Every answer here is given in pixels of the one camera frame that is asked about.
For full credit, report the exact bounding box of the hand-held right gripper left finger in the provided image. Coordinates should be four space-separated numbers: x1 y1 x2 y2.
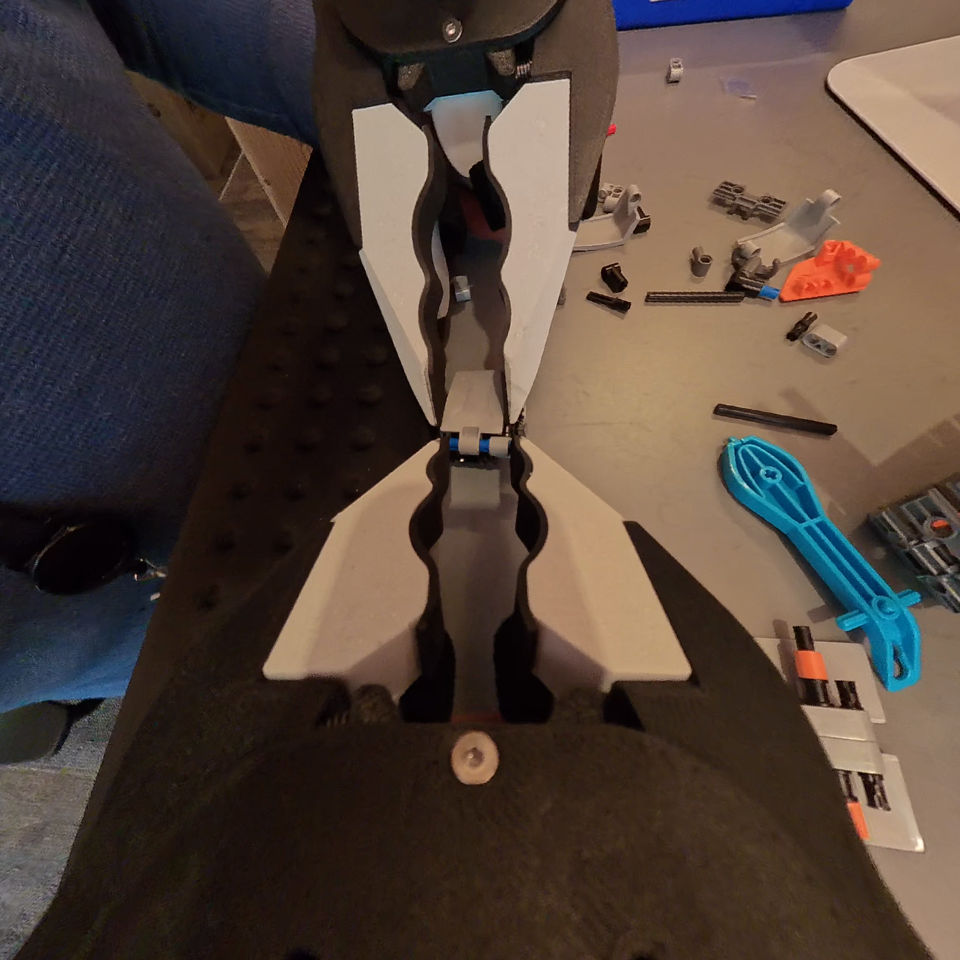
262 438 456 725

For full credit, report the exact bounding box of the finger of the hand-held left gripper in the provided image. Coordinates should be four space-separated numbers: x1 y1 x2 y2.
351 103 441 429
484 77 579 419

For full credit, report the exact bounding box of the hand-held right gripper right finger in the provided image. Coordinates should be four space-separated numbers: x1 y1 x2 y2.
493 437 693 725

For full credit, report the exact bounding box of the black wheel brick assembly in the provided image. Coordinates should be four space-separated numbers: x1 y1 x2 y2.
441 369 507 513

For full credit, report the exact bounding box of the person's left forearm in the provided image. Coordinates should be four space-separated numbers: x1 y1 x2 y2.
150 0 320 147

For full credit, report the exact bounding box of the person's left hand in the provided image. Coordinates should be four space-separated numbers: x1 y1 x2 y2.
450 186 496 245

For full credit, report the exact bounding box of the blue storage bin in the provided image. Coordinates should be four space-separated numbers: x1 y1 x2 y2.
615 0 856 31

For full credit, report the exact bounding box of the black perforated board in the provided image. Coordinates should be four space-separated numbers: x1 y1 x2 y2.
97 150 444 751

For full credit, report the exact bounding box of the dark grey beam connector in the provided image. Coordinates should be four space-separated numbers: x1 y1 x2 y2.
711 180 789 222

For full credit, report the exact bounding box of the grey axle connector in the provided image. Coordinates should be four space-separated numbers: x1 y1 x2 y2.
731 247 783 286

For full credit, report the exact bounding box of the blue brick separator tool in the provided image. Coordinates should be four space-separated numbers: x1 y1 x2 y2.
720 436 924 693

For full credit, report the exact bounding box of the large grey flat panel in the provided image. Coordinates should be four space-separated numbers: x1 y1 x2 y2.
735 189 843 271

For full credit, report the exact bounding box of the black badge reel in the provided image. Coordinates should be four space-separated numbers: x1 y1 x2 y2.
0 513 166 597

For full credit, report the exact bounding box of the orange plastic panel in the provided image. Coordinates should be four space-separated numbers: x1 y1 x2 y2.
780 240 882 303

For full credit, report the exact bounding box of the white book stand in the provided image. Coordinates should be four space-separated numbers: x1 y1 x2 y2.
827 36 960 215

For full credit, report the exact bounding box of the tracked toy robot vehicle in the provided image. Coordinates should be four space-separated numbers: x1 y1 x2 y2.
868 472 960 612

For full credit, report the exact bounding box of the grey bracket with orange bushes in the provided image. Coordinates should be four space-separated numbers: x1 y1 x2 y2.
753 626 925 852

